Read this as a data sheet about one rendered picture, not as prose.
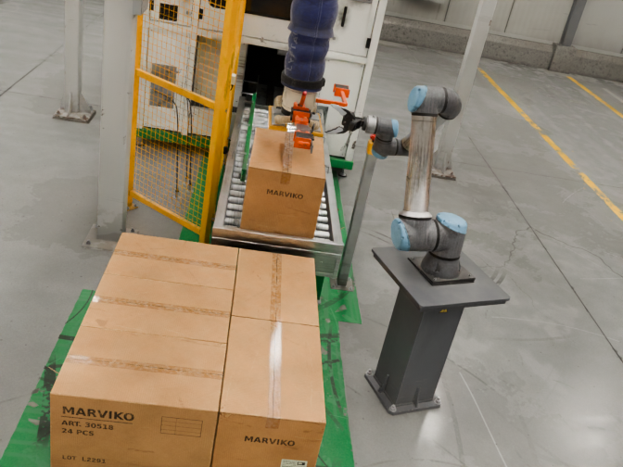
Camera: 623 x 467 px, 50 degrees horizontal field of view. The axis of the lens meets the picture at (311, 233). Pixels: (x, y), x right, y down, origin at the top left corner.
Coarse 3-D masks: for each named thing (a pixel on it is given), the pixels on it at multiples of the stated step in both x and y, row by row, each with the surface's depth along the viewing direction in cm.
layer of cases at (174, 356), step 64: (128, 256) 323; (192, 256) 333; (256, 256) 344; (128, 320) 280; (192, 320) 288; (256, 320) 296; (64, 384) 242; (128, 384) 248; (192, 384) 254; (256, 384) 260; (320, 384) 266; (64, 448) 250; (128, 448) 251; (192, 448) 252; (256, 448) 253
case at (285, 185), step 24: (264, 144) 372; (288, 144) 379; (264, 168) 343; (288, 168) 348; (312, 168) 354; (264, 192) 348; (288, 192) 348; (312, 192) 348; (264, 216) 355; (288, 216) 355; (312, 216) 355
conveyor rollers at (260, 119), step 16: (256, 112) 540; (240, 128) 508; (288, 128) 526; (240, 144) 475; (240, 160) 452; (240, 176) 428; (240, 192) 405; (240, 208) 389; (320, 208) 410; (224, 224) 373; (320, 224) 387
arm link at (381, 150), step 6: (378, 138) 343; (378, 144) 345; (384, 144) 344; (390, 144) 346; (396, 144) 347; (372, 150) 350; (378, 150) 347; (384, 150) 346; (390, 150) 347; (396, 150) 348; (378, 156) 349; (384, 156) 349
